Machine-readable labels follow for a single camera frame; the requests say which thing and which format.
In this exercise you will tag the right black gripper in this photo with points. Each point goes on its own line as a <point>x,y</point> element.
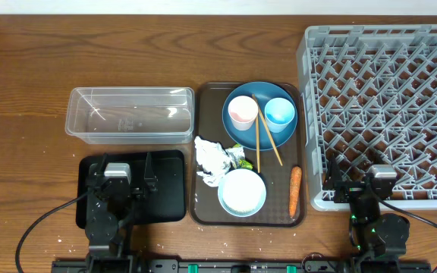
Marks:
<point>334,181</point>

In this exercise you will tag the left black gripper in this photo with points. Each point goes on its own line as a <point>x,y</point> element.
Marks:
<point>92,183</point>

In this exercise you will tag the orange carrot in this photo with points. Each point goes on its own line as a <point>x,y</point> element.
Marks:
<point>294,190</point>

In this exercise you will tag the white paper napkin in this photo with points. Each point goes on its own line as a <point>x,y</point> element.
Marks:
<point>214,161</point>

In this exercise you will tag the light blue cup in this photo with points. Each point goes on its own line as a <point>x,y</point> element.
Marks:
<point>279,113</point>

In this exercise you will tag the green and silver wrapper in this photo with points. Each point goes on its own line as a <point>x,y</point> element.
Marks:
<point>237,157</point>

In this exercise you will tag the light blue bowl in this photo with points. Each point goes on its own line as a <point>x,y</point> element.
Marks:
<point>242,192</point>

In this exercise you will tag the wooden chopstick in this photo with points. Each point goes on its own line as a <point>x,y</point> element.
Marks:
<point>262,118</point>
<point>257,144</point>

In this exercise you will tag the pink cup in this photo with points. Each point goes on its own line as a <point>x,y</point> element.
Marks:
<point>243,112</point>

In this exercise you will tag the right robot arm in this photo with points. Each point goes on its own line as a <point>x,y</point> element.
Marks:
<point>373,233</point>

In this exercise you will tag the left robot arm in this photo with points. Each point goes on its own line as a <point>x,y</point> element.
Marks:
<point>117,203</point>

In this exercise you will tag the grey dishwasher rack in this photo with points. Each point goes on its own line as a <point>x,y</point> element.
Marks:
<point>371,88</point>

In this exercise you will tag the black tray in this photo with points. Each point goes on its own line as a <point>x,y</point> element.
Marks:
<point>168,202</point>

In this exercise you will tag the clear plastic bin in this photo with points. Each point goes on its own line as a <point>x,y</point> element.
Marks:
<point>131,115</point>

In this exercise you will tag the brown serving tray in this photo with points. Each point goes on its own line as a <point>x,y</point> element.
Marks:
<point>205,207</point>

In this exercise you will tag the dark blue plate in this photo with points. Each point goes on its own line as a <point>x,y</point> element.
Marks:
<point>264,92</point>

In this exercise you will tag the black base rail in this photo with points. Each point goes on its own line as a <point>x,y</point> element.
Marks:
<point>308,266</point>

